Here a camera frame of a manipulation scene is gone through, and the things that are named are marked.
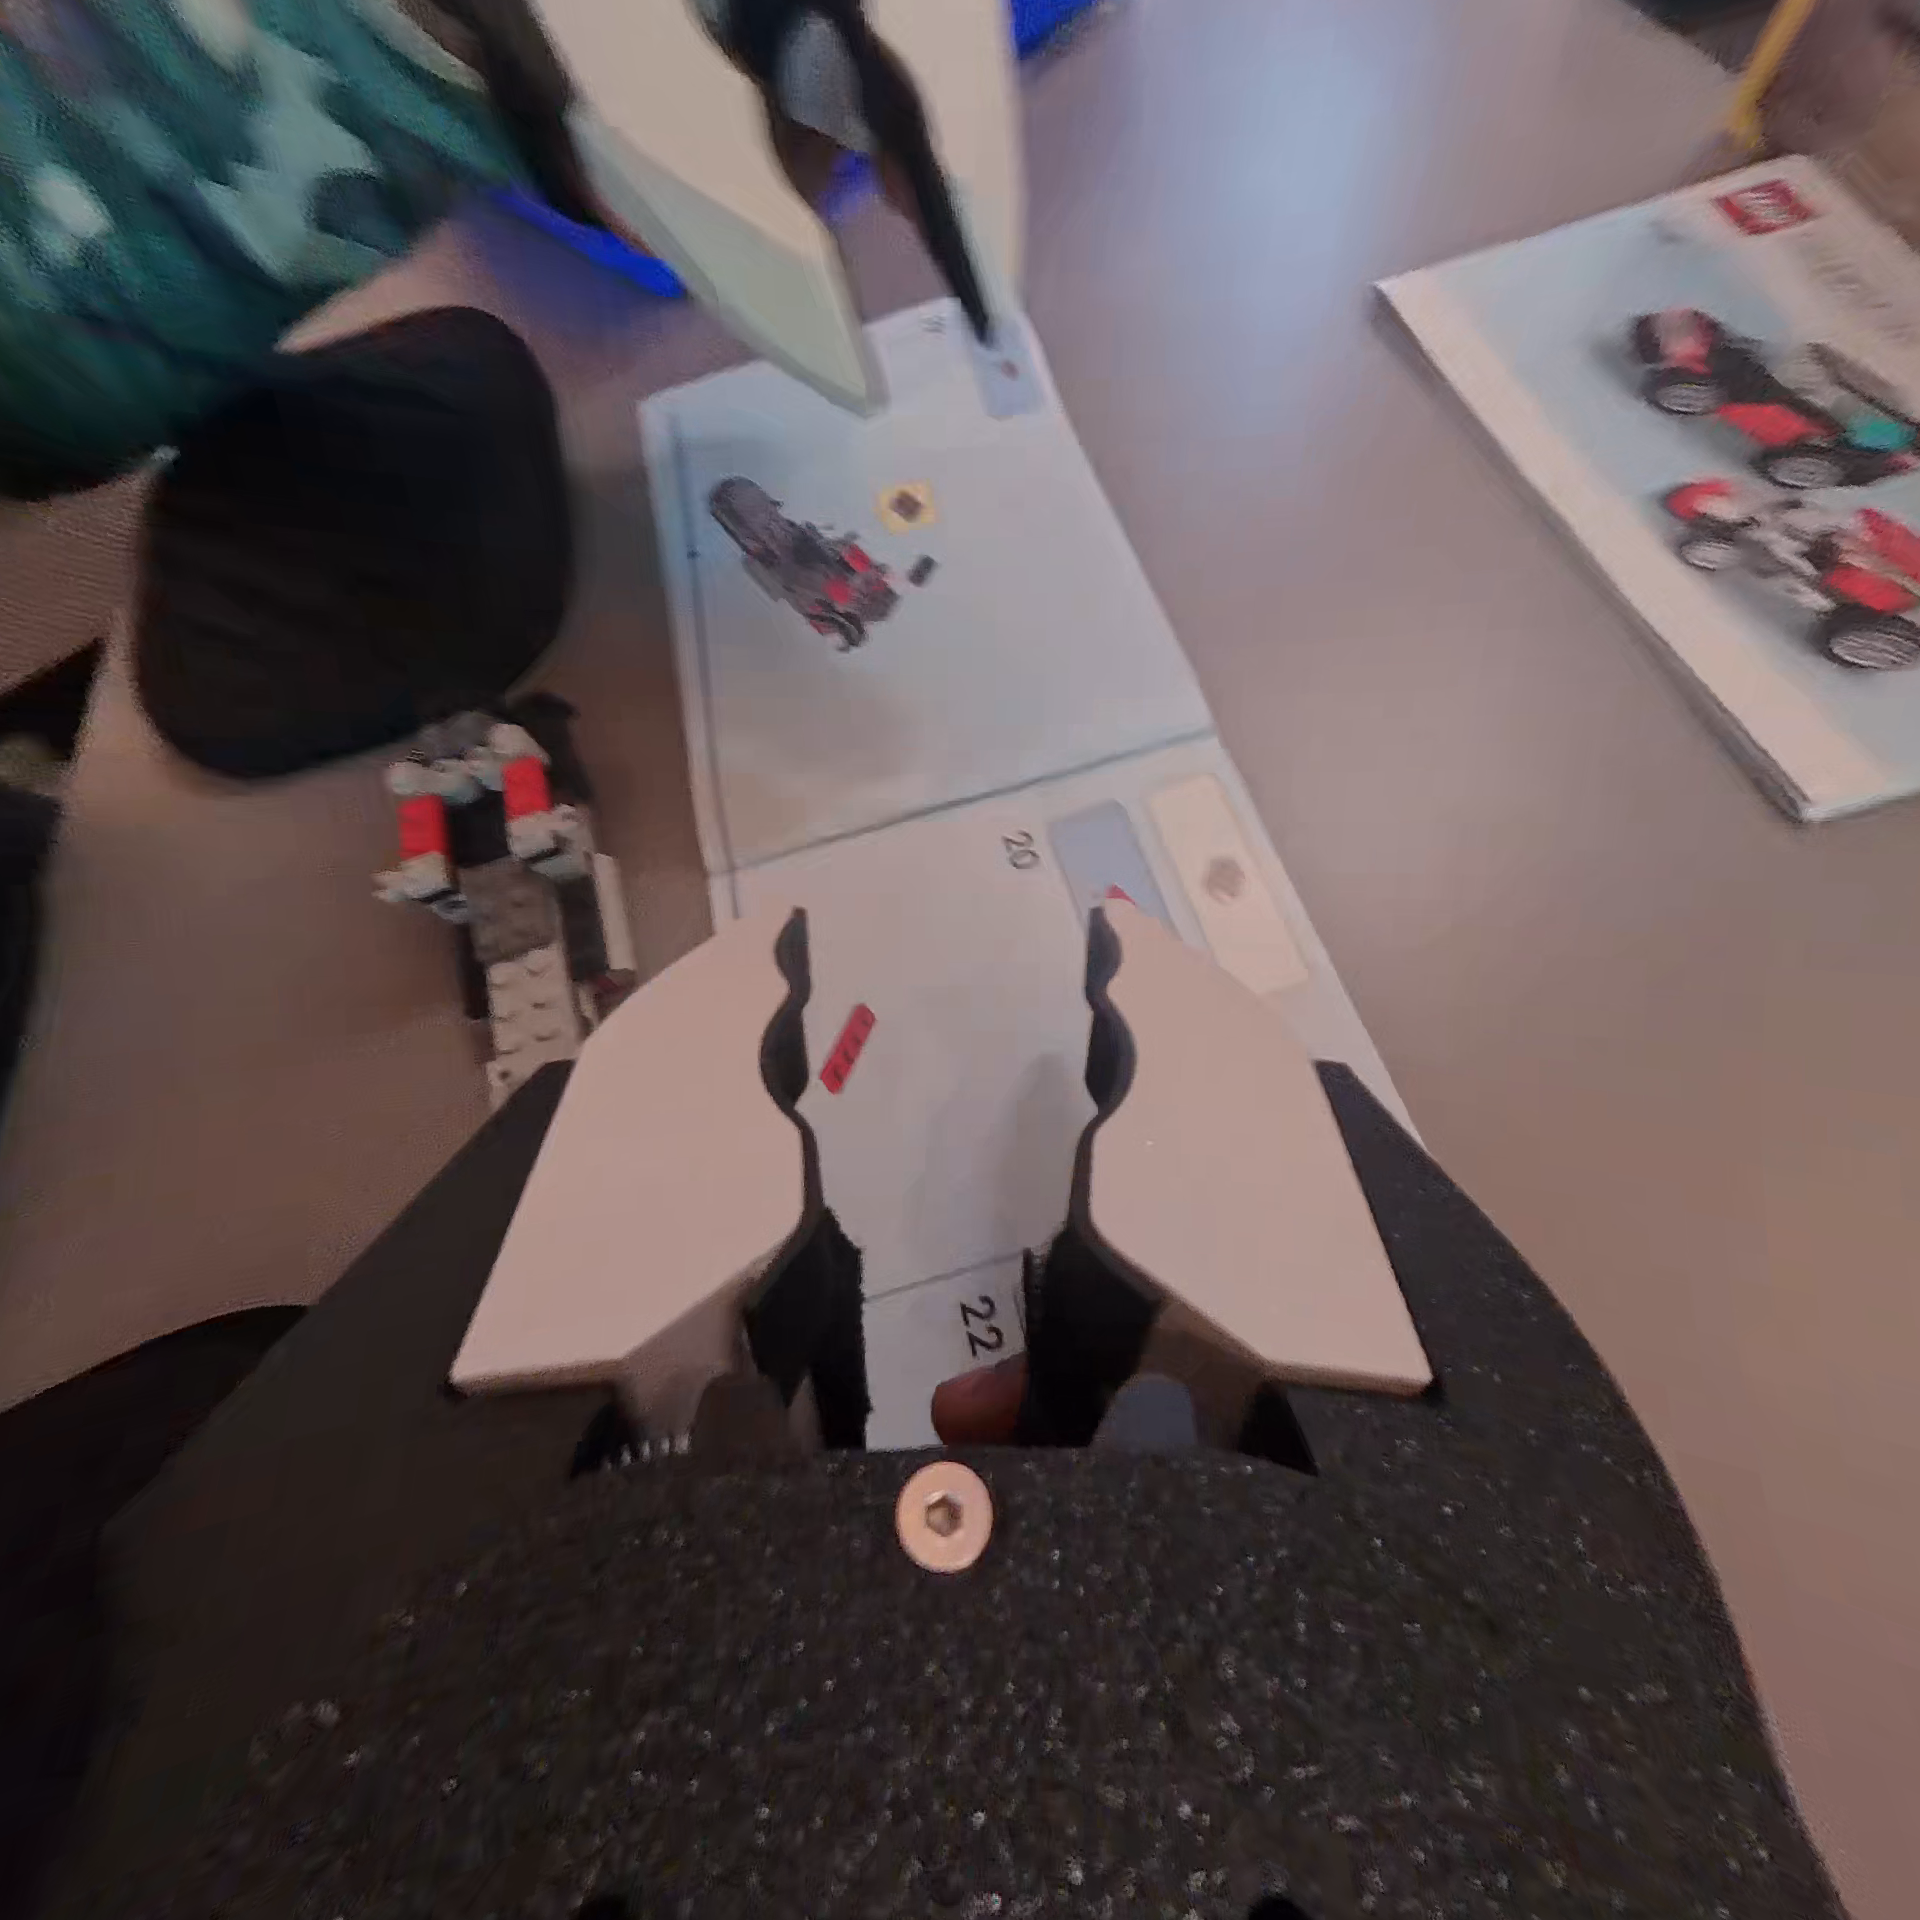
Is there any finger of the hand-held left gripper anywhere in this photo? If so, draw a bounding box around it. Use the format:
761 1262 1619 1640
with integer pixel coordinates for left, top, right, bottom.
532 0 885 418
832 0 1030 349

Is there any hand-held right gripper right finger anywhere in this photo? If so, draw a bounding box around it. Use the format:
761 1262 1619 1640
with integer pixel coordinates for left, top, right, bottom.
1020 896 1436 1456

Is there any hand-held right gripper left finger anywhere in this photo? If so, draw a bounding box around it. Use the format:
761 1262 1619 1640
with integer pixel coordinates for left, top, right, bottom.
446 900 875 1456

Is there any partly built brick vehicle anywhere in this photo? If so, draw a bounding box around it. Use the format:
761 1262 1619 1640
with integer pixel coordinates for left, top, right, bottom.
373 694 644 1104

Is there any instruction booklet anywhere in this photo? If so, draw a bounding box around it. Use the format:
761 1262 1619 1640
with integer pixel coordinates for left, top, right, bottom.
1371 150 1920 825
636 299 1425 1449

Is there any person's right hand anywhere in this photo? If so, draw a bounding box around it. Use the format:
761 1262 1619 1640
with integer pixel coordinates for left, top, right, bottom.
931 1352 1038 1448

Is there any blue plastic bin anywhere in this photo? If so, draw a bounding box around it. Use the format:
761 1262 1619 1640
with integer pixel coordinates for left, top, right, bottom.
474 0 1115 303

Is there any black ribbed cloth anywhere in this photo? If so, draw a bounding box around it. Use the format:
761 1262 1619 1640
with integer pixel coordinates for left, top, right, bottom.
129 307 576 781

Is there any closed instruction booklet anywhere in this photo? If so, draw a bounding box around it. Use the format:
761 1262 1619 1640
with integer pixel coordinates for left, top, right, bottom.
1371 150 1920 825

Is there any toy truck brick set box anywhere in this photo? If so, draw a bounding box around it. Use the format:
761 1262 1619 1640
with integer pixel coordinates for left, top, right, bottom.
1718 0 1920 250

